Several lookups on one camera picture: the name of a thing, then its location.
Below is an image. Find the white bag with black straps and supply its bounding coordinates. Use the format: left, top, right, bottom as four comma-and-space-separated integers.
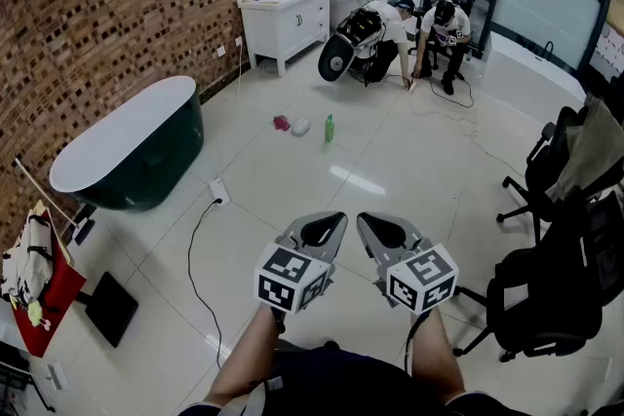
1, 208, 56, 308

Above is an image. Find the person's left forearm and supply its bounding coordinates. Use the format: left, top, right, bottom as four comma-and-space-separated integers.
204, 304, 280, 408

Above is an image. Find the black power cable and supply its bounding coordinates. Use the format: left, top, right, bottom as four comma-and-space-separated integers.
186, 198, 226, 369

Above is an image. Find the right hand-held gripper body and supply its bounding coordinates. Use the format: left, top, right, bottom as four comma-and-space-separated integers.
372, 237, 460, 314

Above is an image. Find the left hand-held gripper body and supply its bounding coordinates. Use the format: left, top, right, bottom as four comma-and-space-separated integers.
253, 233, 337, 335

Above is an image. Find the person's right forearm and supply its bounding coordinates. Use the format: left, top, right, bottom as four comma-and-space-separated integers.
408, 309, 467, 405

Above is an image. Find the white sink cabinet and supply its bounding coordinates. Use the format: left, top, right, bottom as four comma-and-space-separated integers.
237, 0, 332, 78

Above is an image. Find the beige jacket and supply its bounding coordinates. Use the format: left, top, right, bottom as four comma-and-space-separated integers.
545, 96, 624, 204

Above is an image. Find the white floor socket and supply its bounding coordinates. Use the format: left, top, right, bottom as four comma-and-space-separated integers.
209, 178, 232, 207

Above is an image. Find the white power strip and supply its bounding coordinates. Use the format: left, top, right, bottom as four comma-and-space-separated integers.
46, 360, 70, 393

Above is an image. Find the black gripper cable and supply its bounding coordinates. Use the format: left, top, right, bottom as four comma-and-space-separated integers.
403, 310, 431, 374

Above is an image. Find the black floor cable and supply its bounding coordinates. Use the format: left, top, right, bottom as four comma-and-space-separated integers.
379, 71, 477, 110

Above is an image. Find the white stick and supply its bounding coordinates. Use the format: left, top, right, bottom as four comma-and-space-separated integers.
14, 157, 82, 230

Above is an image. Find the black square base plate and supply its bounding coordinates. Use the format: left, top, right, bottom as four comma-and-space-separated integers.
84, 271, 140, 350

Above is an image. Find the yellow plush charm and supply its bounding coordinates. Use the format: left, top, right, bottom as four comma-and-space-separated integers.
21, 299, 53, 332

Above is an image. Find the person's dark clothing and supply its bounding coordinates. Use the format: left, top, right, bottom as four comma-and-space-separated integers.
177, 340, 532, 416

